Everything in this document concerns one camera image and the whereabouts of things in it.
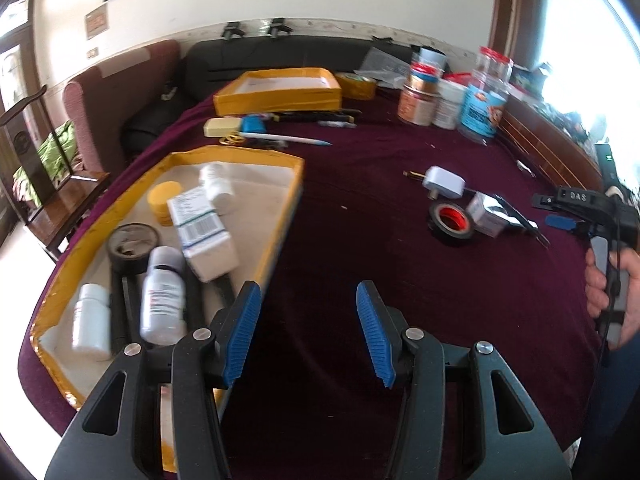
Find clear jar blue cartoon label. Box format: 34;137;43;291
458;47;513;145

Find far yellow cardboard tray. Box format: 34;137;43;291
213;67;342;116

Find white power adapter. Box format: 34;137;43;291
422;166;465;200

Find white bottle red label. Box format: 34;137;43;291
72;283;112;361

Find clear jar orange label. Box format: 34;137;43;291
397;84;440;127

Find white tub with label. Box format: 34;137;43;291
433;79;466;130

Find black ballpoint pen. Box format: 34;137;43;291
110;270;142;354

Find pink white small box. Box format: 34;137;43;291
466;192;509;238

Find blue white medicine box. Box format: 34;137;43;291
167;188;240;283

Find near yellow cardboard tray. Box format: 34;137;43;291
29;146;304;479

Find dark wooden chair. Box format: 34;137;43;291
1;87;111;261

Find black sofa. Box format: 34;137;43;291
120;36;411;162

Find maroon armchair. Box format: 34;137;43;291
63;39;180;178

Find yellow packing tape roll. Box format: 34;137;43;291
334;73;378;101

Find white bottle clear cap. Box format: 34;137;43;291
140;246;186;347

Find yellow tipped black pen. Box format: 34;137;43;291
402;166;550;247

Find white blue pen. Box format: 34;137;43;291
240;132;332;146

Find maroon table cloth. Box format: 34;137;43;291
224;91;599;452

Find black pens by far tray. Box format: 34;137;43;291
262;108;362;124

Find black tape roll white core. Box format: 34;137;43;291
106;222;160;276

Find person's right hand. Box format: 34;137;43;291
583;246;640;351

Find small yellow jar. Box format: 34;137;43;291
146;181;183;226

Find cream eraser block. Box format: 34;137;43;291
203;117;242;138

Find black tape roll red core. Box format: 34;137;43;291
427;202;475;246

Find yellow cardboard tray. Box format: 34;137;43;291
213;67;342;116
29;146;304;479

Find white bottle green label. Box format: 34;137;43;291
200;162;236;216

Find yellow rubber bands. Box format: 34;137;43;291
218;132;246;146

